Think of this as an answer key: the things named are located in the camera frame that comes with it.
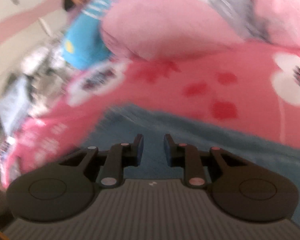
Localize blue denim jeans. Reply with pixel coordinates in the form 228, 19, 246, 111
81, 105, 300, 226

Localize light blue sweatshirt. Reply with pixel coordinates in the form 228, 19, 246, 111
0, 75, 31, 136

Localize red floral bed blanket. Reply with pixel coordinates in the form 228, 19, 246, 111
0, 42, 300, 187

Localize white grey patterned blanket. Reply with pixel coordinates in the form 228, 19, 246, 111
20, 35, 73, 102

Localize pink cream headboard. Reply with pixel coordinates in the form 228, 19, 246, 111
0, 0, 101, 86

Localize pink floral duvet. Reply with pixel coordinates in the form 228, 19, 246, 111
100, 0, 300, 60

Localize person in purple top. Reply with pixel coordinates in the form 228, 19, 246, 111
63, 0, 89, 23

